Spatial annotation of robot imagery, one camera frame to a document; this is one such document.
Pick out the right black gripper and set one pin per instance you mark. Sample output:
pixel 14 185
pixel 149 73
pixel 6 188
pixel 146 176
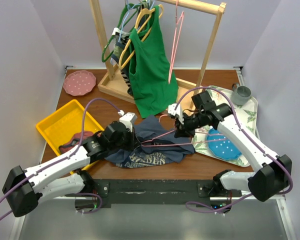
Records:
pixel 183 130

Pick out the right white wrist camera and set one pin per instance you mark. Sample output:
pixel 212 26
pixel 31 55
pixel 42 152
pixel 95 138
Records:
pixel 175 112

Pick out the grey ceramic mug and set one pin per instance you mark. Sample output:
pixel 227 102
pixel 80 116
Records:
pixel 240 94

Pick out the yellow plastic bin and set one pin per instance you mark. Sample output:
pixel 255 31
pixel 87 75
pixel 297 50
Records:
pixel 59 127

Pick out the red tank top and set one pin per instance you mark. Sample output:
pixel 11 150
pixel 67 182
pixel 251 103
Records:
pixel 73 143

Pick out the pink dotted plate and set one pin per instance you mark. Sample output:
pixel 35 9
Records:
pixel 79 83

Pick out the floral patterned tray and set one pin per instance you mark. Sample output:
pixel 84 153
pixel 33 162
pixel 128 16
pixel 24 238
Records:
pixel 246 114

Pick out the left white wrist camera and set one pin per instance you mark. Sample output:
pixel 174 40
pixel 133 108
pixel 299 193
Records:
pixel 128 119

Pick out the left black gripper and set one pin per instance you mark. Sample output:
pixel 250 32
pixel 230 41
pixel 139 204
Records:
pixel 133 142

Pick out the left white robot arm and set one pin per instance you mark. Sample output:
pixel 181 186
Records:
pixel 25 189

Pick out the blue dotted plate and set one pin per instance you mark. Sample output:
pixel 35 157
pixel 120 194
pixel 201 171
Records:
pixel 221 147

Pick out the green plastic hanger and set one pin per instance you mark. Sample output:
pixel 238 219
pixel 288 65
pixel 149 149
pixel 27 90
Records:
pixel 123 19

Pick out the zebra striped garment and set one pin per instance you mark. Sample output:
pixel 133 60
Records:
pixel 125 71

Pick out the yellow plastic hanger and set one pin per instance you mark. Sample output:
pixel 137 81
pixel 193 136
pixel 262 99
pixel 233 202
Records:
pixel 143 27

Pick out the pink wire hanger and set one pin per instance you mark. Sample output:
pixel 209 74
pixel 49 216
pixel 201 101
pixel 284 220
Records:
pixel 151 143
pixel 178 28

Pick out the wooden clothes rack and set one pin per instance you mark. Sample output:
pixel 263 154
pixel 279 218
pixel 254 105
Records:
pixel 113 84

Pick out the blue grey tank top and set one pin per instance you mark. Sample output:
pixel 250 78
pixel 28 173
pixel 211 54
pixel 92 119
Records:
pixel 141 156

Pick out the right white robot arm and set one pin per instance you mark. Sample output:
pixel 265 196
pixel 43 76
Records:
pixel 271 173

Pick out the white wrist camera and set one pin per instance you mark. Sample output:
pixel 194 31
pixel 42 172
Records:
pixel 128 119
pixel 175 112

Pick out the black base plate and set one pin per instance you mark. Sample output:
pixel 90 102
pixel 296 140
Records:
pixel 158 192

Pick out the olive green garment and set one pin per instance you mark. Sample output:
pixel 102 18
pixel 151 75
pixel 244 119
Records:
pixel 117 51

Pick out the light blue plastic hanger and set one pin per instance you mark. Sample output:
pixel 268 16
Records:
pixel 149 4

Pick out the green tank top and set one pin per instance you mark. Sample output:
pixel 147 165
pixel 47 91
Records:
pixel 153 91

